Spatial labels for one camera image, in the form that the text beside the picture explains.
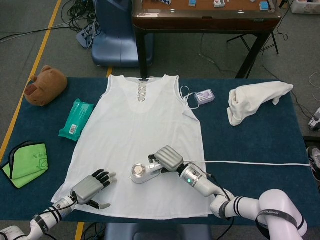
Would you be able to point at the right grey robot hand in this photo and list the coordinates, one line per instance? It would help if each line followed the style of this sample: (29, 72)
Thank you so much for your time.
(168, 158)

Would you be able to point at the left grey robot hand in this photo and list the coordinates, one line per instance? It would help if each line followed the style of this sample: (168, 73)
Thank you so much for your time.
(87, 188)

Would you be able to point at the white Supor appliance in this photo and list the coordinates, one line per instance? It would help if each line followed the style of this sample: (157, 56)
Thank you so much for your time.
(140, 173)

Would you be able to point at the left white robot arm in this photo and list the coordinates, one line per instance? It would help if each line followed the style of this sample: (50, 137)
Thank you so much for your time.
(47, 217)

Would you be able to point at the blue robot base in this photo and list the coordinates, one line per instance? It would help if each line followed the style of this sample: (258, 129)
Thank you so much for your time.
(115, 45)

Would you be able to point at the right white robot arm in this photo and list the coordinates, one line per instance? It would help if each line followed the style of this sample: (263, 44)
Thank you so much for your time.
(275, 207)

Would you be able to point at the green microfibre cloth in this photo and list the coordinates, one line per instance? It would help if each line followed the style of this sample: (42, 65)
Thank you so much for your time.
(27, 165)

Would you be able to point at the white sleeveless top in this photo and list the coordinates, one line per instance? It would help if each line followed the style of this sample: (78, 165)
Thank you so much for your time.
(140, 125)

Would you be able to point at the green wet wipes pack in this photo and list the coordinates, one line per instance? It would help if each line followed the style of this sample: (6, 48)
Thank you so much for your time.
(76, 120)

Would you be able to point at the clear box with purple label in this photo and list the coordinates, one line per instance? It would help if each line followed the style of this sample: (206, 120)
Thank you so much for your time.
(205, 96)

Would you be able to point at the blue seat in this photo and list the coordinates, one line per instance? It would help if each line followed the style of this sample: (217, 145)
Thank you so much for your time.
(157, 232)

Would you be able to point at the dark teal table cover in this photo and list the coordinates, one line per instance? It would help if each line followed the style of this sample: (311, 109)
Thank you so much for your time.
(250, 140)

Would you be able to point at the cream crumpled towel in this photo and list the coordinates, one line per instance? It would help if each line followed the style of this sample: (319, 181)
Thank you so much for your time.
(250, 102)

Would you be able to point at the brown plush capybara toy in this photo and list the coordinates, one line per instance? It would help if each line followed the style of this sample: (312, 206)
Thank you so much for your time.
(47, 85)

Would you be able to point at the brown wooden mahjong table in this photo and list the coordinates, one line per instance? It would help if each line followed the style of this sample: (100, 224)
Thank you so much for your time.
(200, 22)

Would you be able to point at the grey black sneaker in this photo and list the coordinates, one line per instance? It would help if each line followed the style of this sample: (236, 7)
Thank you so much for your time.
(314, 160)

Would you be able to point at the blue floor power strip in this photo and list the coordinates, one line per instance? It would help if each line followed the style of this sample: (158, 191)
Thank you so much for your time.
(86, 37)

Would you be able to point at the blue white snake puzzle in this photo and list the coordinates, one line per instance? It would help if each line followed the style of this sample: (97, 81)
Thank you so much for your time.
(166, 2)

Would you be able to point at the face-up white mahjong tiles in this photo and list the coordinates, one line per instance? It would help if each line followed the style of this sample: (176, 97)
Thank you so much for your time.
(220, 2)

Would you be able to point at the cardboard box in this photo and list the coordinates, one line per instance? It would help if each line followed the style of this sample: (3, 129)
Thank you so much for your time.
(303, 6)

